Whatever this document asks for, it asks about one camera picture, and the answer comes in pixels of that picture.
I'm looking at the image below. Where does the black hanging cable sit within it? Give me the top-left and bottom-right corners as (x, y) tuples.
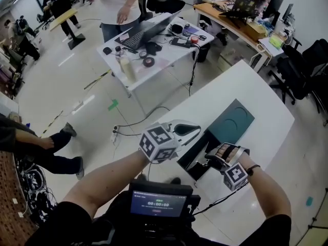
(188, 44), (201, 97)

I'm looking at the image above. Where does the black container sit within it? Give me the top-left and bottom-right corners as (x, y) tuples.
(176, 130), (224, 181)

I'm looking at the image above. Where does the black computer monitor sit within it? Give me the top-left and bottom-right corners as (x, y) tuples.
(261, 0), (286, 27)
(281, 3), (295, 24)

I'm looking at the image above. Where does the person's left forearm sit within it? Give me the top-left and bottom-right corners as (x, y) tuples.
(61, 149), (152, 219)

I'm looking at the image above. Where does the clear bottle with black cap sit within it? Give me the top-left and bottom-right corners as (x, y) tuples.
(114, 46), (124, 73)

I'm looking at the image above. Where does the small wooden pedestal table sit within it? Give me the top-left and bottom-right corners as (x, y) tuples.
(49, 8), (87, 50)

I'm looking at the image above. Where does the black flat device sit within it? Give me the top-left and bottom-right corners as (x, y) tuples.
(169, 36), (192, 49)

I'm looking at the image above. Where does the black waste bin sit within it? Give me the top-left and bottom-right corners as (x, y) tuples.
(192, 42), (211, 63)

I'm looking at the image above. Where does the cream tall bottle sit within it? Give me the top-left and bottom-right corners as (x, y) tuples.
(119, 56), (137, 83)

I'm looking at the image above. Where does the pale cardboard box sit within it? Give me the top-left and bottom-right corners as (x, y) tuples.
(217, 47), (244, 73)

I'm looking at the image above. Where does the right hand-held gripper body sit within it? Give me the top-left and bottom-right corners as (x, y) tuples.
(204, 142), (251, 192)

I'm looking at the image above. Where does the person's right forearm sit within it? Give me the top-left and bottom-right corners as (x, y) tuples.
(238, 153), (293, 220)

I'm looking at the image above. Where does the green tissue box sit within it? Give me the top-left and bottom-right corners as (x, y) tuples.
(268, 34), (285, 49)

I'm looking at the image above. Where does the person's black shirt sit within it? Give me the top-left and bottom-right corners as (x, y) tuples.
(24, 201), (293, 246)

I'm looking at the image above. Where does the tangle of black cables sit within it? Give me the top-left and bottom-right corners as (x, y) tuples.
(17, 160), (58, 225)

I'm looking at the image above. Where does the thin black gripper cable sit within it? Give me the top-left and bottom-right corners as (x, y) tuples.
(192, 180), (250, 217)

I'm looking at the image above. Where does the white round headset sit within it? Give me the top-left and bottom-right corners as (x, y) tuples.
(170, 23), (184, 35)

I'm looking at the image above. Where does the black floor cable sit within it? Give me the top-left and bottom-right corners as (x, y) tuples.
(114, 106), (171, 138)

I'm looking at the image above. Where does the curved wooden desk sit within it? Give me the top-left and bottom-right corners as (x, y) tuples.
(193, 2), (285, 73)

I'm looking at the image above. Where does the black cloth glove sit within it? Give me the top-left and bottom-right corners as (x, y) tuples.
(145, 42), (163, 56)

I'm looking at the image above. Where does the white power strip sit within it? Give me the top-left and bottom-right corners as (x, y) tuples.
(110, 125), (120, 145)
(71, 100), (85, 112)

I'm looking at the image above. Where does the black wrist band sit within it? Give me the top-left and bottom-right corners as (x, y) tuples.
(244, 164), (261, 176)

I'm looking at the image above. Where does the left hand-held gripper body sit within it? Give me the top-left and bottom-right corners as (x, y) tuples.
(139, 120), (203, 164)

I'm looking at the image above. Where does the person's right hand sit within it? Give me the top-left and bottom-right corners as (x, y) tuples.
(216, 143), (240, 161)

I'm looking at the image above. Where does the brown cardboard box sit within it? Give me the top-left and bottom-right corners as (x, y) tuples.
(245, 22), (268, 42)

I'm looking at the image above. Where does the grey open laptop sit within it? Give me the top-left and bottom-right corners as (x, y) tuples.
(114, 10), (183, 51)

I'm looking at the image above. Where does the brown perforated board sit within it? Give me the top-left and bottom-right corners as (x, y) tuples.
(0, 151), (38, 246)

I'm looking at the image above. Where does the black chest-mounted screen device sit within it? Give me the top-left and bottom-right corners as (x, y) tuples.
(128, 180), (202, 240)

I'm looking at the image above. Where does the white office desk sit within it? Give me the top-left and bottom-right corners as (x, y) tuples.
(96, 11), (215, 114)

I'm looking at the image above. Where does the black laptop with stickers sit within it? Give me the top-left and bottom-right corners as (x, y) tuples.
(219, 0), (268, 17)

